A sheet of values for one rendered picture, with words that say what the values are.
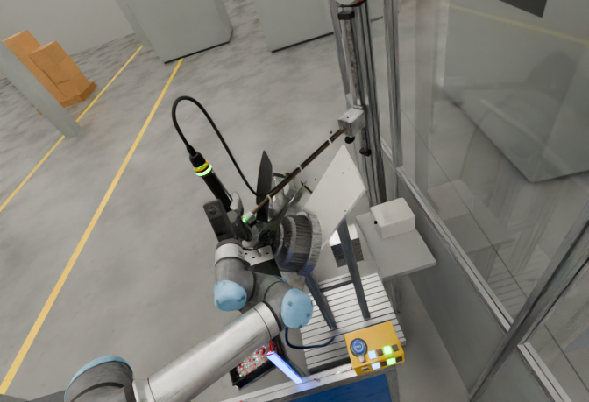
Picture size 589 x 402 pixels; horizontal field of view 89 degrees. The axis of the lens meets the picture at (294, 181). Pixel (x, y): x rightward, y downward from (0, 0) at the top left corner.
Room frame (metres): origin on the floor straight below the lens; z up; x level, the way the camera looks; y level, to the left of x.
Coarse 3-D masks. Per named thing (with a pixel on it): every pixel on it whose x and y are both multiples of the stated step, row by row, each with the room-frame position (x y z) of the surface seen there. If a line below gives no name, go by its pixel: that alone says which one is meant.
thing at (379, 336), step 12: (384, 324) 0.35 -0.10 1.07; (348, 336) 0.35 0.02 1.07; (360, 336) 0.34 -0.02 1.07; (372, 336) 0.33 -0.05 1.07; (384, 336) 0.32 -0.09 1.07; (396, 336) 0.30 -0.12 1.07; (348, 348) 0.32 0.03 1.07; (372, 348) 0.30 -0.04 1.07; (372, 360) 0.27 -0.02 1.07; (384, 360) 0.26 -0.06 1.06; (360, 372) 0.27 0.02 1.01
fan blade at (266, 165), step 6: (264, 150) 1.00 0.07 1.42; (264, 156) 1.00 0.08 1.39; (264, 162) 1.00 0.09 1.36; (270, 162) 1.08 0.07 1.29; (264, 168) 0.99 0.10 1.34; (270, 168) 1.06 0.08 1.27; (264, 174) 0.98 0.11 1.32; (270, 174) 1.04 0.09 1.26; (258, 180) 0.92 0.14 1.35; (264, 180) 0.97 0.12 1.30; (270, 180) 1.01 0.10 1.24; (258, 186) 0.91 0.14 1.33; (264, 186) 0.95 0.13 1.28; (270, 186) 1.00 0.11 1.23; (258, 192) 0.90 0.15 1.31; (264, 192) 0.94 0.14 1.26; (258, 198) 0.89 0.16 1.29; (264, 198) 0.92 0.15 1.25
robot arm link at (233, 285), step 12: (216, 264) 0.47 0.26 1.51; (228, 264) 0.45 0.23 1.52; (240, 264) 0.46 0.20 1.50; (216, 276) 0.44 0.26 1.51; (228, 276) 0.42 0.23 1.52; (240, 276) 0.42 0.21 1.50; (252, 276) 0.43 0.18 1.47; (216, 288) 0.40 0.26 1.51; (228, 288) 0.39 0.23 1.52; (240, 288) 0.39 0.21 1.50; (216, 300) 0.38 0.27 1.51; (228, 300) 0.37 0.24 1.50; (240, 300) 0.37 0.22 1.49
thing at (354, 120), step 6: (354, 108) 1.04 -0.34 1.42; (360, 108) 1.02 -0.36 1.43; (348, 114) 1.02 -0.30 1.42; (354, 114) 1.00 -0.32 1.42; (360, 114) 0.99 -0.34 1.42; (342, 120) 0.99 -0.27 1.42; (348, 120) 0.98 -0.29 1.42; (354, 120) 0.97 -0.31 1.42; (360, 120) 0.99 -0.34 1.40; (342, 126) 1.00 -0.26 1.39; (348, 126) 0.97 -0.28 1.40; (354, 126) 0.96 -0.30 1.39; (360, 126) 0.98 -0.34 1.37; (348, 132) 0.97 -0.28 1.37; (354, 132) 0.96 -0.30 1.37
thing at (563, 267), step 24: (384, 0) 1.06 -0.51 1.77; (336, 24) 1.89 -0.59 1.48; (384, 24) 1.07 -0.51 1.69; (408, 192) 0.89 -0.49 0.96; (432, 216) 0.70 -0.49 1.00; (576, 240) 0.21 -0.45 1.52; (552, 264) 0.22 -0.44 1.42; (576, 264) 0.19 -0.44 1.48; (480, 288) 0.37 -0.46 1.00; (552, 288) 0.20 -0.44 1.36; (528, 312) 0.21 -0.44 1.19; (504, 360) 0.19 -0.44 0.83; (528, 360) 0.15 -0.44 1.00; (480, 384) 0.21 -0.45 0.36
